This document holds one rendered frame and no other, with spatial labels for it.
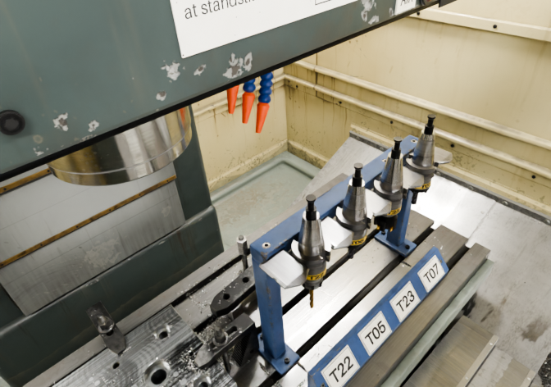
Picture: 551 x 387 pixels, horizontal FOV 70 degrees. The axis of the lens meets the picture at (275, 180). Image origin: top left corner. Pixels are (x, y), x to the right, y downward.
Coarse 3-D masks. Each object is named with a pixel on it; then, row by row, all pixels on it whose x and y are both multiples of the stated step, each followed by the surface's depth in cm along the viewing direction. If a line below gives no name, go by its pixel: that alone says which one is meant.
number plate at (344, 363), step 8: (344, 352) 77; (336, 360) 76; (344, 360) 77; (352, 360) 77; (328, 368) 74; (336, 368) 75; (344, 368) 76; (352, 368) 77; (328, 376) 74; (336, 376) 75; (344, 376) 76; (328, 384) 74; (336, 384) 75
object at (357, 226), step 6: (336, 210) 70; (336, 216) 69; (342, 216) 68; (342, 222) 67; (348, 222) 67; (354, 222) 67; (360, 222) 67; (366, 222) 68; (348, 228) 67; (354, 228) 67; (360, 228) 67; (354, 234) 68; (360, 234) 68
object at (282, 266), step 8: (272, 256) 63; (280, 256) 63; (288, 256) 63; (264, 264) 62; (272, 264) 62; (280, 264) 62; (288, 264) 62; (296, 264) 61; (272, 272) 60; (280, 272) 60; (288, 272) 60; (296, 272) 60; (304, 272) 60; (280, 280) 59; (288, 280) 59; (296, 280) 59; (304, 280) 59; (288, 288) 58
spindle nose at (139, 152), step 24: (168, 120) 38; (96, 144) 35; (120, 144) 36; (144, 144) 37; (168, 144) 39; (48, 168) 40; (72, 168) 37; (96, 168) 36; (120, 168) 37; (144, 168) 38
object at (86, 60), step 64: (0, 0) 15; (64, 0) 17; (128, 0) 19; (384, 0) 32; (0, 64) 16; (64, 64) 18; (128, 64) 20; (192, 64) 23; (256, 64) 26; (0, 128) 17; (64, 128) 19; (128, 128) 22
